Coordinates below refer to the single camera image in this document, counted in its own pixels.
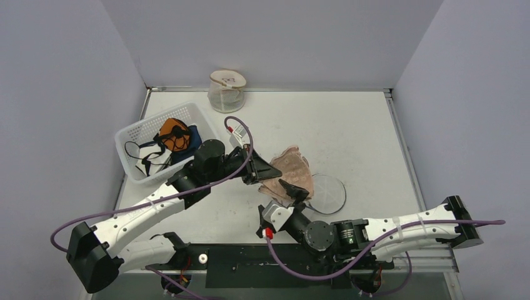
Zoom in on navy blue bra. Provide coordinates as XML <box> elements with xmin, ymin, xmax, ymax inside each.
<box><xmin>170</xmin><ymin>125</ymin><xmax>202</xmax><ymax>166</ymax></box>

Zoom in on aluminium front frame rail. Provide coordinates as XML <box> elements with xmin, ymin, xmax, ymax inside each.
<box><xmin>109</xmin><ymin>241</ymin><xmax>458</xmax><ymax>274</ymax></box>

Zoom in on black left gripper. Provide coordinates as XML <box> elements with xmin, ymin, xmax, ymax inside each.
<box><xmin>208</xmin><ymin>143</ymin><xmax>282</xmax><ymax>186</ymax></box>

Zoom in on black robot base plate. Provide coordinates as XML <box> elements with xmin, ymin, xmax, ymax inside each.
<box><xmin>146</xmin><ymin>243</ymin><xmax>394</xmax><ymax>290</ymax></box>

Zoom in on orange bra black straps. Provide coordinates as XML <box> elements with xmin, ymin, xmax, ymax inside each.
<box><xmin>157</xmin><ymin>117</ymin><xmax>193</xmax><ymax>153</ymax></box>

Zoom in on beige lace bra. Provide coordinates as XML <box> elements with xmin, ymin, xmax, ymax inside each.
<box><xmin>258</xmin><ymin>145</ymin><xmax>314</xmax><ymax>206</ymax></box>

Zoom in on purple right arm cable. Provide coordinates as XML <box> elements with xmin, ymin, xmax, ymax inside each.
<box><xmin>264</xmin><ymin>219</ymin><xmax>506</xmax><ymax>298</ymax></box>

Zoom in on white mesh bag beige trim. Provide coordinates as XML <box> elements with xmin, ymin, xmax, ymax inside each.
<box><xmin>207</xmin><ymin>69</ymin><xmax>247</xmax><ymax>113</ymax></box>

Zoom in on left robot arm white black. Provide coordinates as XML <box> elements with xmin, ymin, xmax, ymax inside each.
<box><xmin>66</xmin><ymin>139</ymin><xmax>282</xmax><ymax>294</ymax></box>

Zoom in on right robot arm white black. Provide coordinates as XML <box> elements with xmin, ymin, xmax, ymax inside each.
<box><xmin>256</xmin><ymin>180</ymin><xmax>483</xmax><ymax>268</ymax></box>

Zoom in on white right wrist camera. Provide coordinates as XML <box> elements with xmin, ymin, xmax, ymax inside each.
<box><xmin>256</xmin><ymin>200</ymin><xmax>294</xmax><ymax>238</ymax></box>

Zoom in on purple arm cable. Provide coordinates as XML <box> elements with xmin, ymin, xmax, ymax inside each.
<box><xmin>50</xmin><ymin>116</ymin><xmax>254</xmax><ymax>300</ymax></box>
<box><xmin>264</xmin><ymin>219</ymin><xmax>506</xmax><ymax>298</ymax></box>

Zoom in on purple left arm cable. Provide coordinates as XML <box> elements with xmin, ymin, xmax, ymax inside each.
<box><xmin>50</xmin><ymin>116</ymin><xmax>254</xmax><ymax>300</ymax></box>

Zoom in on white perforated plastic basket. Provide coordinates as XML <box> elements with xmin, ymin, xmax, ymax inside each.
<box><xmin>114</xmin><ymin>101</ymin><xmax>220</xmax><ymax>185</ymax></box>

